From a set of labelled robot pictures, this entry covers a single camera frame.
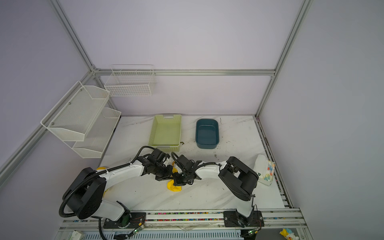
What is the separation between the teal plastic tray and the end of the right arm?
0.28 metres

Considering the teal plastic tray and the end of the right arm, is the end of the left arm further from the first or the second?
the teal plastic tray

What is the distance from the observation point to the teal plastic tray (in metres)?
1.03

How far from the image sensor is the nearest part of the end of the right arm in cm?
67

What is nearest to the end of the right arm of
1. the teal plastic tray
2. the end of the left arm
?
the end of the left arm
